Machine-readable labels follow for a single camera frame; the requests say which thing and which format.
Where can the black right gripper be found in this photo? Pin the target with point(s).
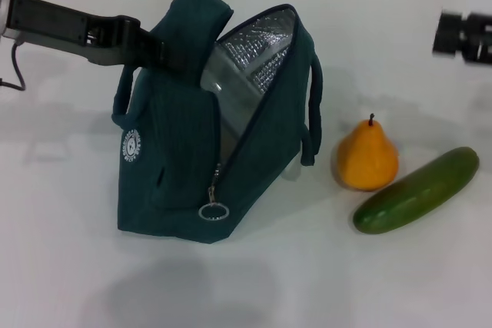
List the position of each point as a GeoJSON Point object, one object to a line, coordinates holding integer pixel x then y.
{"type": "Point", "coordinates": [465, 36]}

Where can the green cucumber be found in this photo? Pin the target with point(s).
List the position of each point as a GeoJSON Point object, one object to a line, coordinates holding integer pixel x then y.
{"type": "Point", "coordinates": [417, 189]}

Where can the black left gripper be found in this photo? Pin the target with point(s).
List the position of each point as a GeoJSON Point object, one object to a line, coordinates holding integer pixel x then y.
{"type": "Point", "coordinates": [50, 24]}

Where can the orange pear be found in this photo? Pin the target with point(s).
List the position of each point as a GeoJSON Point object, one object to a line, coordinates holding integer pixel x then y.
{"type": "Point", "coordinates": [367, 159]}

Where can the teal insulated lunch bag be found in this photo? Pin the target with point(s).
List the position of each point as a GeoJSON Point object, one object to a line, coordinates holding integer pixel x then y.
{"type": "Point", "coordinates": [169, 159]}

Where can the clear blue-rimmed lunch box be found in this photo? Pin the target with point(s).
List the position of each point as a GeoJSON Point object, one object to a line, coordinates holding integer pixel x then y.
{"type": "Point", "coordinates": [230, 90]}

